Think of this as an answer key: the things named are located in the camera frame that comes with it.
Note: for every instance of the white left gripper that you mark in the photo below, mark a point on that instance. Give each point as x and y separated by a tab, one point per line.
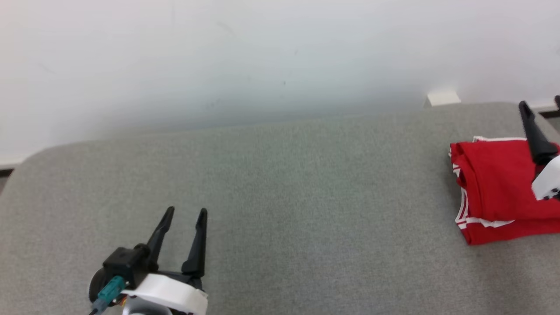
175	291

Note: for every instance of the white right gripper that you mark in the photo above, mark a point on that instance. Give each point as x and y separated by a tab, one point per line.
550	179

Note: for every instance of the red shirt with white trim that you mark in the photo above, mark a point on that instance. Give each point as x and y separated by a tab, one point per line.
498	179

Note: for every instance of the red shorts with white print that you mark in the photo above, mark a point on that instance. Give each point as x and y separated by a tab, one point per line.
507	234

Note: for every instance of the grey fabric sofa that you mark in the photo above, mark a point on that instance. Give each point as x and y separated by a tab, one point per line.
284	197

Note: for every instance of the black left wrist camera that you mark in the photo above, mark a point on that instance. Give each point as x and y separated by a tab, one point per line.
124	264

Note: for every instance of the white wall box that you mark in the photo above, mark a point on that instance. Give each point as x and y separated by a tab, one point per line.
443	98

